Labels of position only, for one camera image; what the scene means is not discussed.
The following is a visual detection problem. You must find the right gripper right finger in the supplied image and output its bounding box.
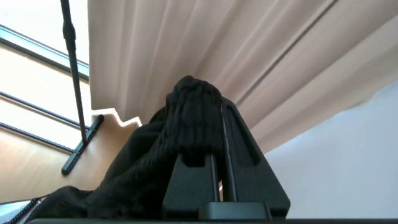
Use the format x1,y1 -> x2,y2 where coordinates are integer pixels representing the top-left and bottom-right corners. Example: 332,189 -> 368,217
220,96 -> 291,218

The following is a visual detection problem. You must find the black clothes rack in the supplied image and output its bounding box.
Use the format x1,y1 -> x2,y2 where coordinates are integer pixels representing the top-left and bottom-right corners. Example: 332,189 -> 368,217
0,0 -> 105,176

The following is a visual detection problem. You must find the beige curtain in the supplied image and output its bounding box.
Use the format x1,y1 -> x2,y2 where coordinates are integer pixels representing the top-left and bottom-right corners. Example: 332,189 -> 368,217
87,0 -> 398,154

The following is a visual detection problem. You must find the window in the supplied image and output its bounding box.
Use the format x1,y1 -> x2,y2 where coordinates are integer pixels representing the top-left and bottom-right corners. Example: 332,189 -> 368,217
0,0 -> 91,82

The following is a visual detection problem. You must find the black garment with cream cord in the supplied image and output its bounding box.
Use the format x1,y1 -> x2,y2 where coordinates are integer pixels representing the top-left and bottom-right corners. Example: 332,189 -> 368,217
26,75 -> 225,220

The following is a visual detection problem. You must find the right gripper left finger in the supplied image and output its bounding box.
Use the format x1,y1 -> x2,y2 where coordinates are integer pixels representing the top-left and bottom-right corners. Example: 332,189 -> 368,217
162,154 -> 220,218

